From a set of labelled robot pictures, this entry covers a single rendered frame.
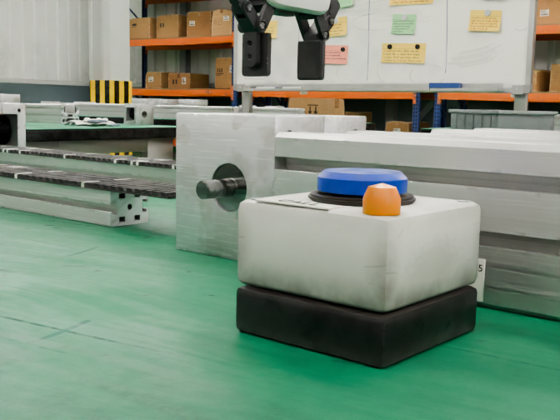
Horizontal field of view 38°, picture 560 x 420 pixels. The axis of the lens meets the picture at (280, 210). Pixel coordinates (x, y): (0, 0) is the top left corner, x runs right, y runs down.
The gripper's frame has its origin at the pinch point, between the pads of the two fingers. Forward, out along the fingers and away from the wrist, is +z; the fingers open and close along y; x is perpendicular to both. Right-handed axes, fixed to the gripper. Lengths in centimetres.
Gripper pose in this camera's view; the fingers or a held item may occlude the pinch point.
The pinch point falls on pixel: (284, 66)
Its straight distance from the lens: 80.4
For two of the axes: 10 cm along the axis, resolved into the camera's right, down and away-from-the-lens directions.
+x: 7.7, 1.0, -6.3
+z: -0.2, 9.9, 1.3
